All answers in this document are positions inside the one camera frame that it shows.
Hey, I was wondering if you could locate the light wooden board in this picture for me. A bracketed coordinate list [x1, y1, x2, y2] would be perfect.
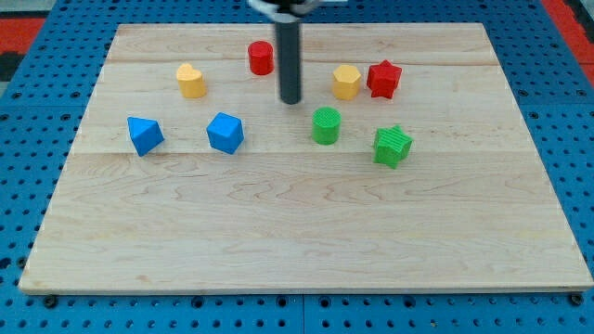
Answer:
[19, 23, 593, 295]

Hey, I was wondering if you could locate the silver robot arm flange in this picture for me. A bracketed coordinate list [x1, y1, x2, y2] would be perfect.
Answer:
[247, 0, 348, 23]

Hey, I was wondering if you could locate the blue triangle block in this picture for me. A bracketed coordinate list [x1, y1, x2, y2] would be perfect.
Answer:
[127, 117, 165, 157]

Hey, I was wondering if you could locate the yellow hexagon block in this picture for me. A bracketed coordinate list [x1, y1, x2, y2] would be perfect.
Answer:
[332, 64, 361, 100]

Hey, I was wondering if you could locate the red cylinder block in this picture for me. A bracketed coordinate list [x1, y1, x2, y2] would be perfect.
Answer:
[248, 41, 274, 76]

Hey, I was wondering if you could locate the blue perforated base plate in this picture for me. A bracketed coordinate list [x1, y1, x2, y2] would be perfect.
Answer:
[1, 0, 593, 333]

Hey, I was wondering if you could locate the blue cube block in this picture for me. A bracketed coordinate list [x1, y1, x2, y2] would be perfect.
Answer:
[206, 112, 244, 154]

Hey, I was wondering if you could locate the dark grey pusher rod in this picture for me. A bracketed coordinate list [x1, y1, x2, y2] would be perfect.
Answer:
[274, 21, 302, 105]

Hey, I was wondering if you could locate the red star block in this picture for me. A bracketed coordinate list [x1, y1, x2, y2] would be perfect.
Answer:
[367, 59, 403, 99]

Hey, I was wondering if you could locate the green star block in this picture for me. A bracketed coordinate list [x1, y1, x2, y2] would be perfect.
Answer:
[373, 125, 414, 169]

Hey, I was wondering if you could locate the yellow heart block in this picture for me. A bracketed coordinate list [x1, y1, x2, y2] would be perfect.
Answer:
[176, 63, 207, 98]

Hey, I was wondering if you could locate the green cylinder block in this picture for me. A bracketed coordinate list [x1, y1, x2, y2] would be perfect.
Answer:
[312, 107, 342, 145]

